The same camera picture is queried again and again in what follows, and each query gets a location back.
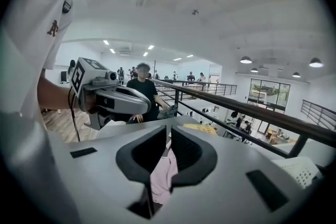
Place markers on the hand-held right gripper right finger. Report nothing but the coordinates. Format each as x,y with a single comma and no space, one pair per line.
231,186

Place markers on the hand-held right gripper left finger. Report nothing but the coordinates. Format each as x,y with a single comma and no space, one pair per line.
105,178

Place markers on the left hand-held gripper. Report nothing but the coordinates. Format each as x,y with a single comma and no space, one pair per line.
81,73

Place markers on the pink clothes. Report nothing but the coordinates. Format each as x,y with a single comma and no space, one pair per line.
162,181

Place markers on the white plastic laundry basket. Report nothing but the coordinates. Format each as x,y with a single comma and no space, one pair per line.
296,170

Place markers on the person's left forearm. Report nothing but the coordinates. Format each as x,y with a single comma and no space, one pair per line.
57,94

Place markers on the person's left hand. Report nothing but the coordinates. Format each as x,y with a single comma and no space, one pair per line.
91,103

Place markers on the grey cloth on railing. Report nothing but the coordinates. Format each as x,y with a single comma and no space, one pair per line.
168,112

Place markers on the black metal railing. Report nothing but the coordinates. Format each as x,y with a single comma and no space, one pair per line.
262,112

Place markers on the black balcony railing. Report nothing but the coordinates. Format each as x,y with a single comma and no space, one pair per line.
315,105
223,84

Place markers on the large glass window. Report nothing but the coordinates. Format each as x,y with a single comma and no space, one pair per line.
267,91

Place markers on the person's white shirt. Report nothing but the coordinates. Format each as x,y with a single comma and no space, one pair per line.
26,60

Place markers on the black pendant lamp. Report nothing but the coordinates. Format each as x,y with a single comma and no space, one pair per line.
296,75
254,70
246,60
316,63

